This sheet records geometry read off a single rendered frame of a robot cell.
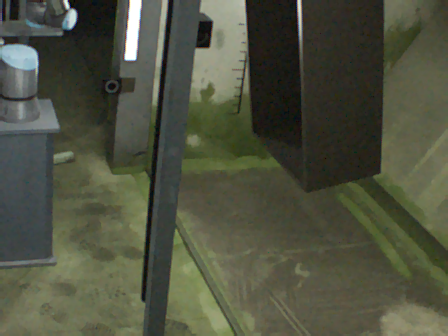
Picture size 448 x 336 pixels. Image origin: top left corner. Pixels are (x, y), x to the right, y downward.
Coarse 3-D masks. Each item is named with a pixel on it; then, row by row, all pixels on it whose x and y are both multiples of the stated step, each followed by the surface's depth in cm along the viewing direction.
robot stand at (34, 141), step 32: (0, 128) 275; (32, 128) 278; (0, 160) 280; (32, 160) 285; (0, 192) 286; (32, 192) 292; (0, 224) 293; (32, 224) 298; (0, 256) 300; (32, 256) 305
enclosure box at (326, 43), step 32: (256, 0) 318; (288, 0) 323; (320, 0) 262; (352, 0) 266; (256, 32) 325; (288, 32) 331; (320, 32) 268; (352, 32) 272; (256, 64) 332; (288, 64) 338; (320, 64) 274; (352, 64) 279; (256, 96) 340; (288, 96) 346; (320, 96) 280; (352, 96) 285; (256, 128) 348; (288, 128) 350; (320, 128) 287; (352, 128) 292; (288, 160) 323; (320, 160) 294; (352, 160) 299
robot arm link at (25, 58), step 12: (12, 48) 278; (24, 48) 280; (0, 60) 275; (12, 60) 271; (24, 60) 273; (36, 60) 279; (0, 72) 275; (12, 72) 273; (24, 72) 274; (36, 72) 281; (0, 84) 278; (12, 84) 275; (24, 84) 277; (36, 84) 284; (12, 96) 277; (24, 96) 279
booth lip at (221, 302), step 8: (176, 224) 348; (184, 232) 341; (184, 240) 337; (192, 248) 330; (192, 256) 327; (200, 264) 319; (200, 272) 318; (208, 272) 315; (208, 280) 310; (216, 288) 305; (216, 296) 301; (224, 304) 295; (224, 312) 292; (232, 312) 291; (232, 320) 287; (232, 328) 285; (240, 328) 283
